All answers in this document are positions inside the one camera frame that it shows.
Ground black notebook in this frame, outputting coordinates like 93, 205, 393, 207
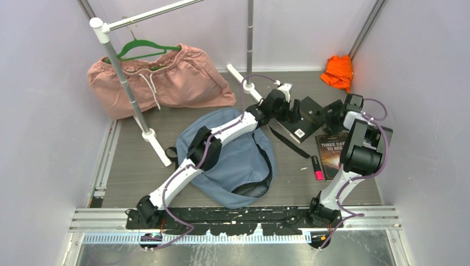
277, 96, 325, 144

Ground Three Days to See book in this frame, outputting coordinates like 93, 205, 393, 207
315, 132, 348, 181

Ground blue backpack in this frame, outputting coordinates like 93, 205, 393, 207
165, 107, 311, 210

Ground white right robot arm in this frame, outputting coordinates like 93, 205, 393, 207
307, 94, 394, 228

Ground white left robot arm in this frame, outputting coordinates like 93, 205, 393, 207
136, 83, 300, 229

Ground orange cloth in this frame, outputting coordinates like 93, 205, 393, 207
320, 55, 354, 94

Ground pink highlighter marker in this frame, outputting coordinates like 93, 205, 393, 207
311, 156, 324, 181

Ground green clothes hanger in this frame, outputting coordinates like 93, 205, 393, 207
115, 29, 182, 62

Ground metal clothes rack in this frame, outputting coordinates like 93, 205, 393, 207
89, 1, 262, 167

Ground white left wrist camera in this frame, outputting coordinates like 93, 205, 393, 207
274, 80, 293, 103

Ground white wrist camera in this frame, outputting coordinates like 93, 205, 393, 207
343, 94, 364, 113
274, 80, 293, 103

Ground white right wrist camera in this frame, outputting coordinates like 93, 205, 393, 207
343, 94, 364, 113

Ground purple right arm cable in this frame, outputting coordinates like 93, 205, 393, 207
317, 98, 391, 252

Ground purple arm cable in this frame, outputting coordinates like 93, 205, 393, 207
152, 74, 280, 252
317, 98, 391, 252

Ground pink drawstring shorts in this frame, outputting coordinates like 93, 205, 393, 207
86, 44, 236, 120

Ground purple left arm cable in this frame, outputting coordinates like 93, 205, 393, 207
152, 74, 280, 252

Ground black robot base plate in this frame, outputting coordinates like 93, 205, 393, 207
125, 206, 342, 236

